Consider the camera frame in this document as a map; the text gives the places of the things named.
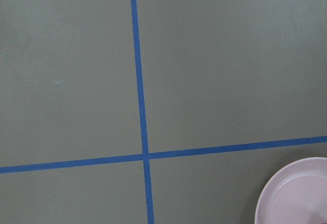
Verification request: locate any pink plate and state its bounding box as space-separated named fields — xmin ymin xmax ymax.
xmin=254 ymin=157 xmax=326 ymax=223

